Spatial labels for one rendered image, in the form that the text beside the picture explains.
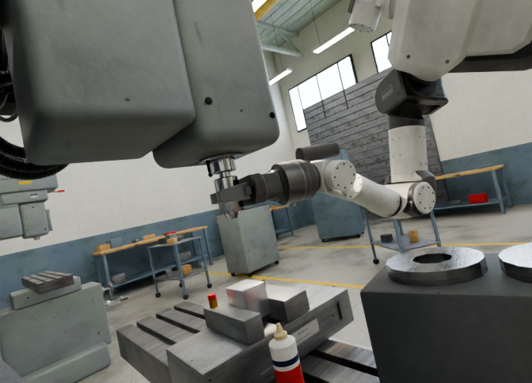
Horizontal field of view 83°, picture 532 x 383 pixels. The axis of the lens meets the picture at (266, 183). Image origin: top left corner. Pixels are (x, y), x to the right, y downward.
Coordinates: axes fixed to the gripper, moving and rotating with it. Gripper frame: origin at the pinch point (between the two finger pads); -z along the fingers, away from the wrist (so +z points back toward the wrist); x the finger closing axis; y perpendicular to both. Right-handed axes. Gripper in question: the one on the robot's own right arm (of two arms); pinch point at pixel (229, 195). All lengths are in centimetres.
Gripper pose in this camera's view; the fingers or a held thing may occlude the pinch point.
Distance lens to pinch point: 58.7
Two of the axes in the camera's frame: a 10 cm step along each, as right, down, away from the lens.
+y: 2.2, 9.7, -0.4
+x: 3.9, -1.3, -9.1
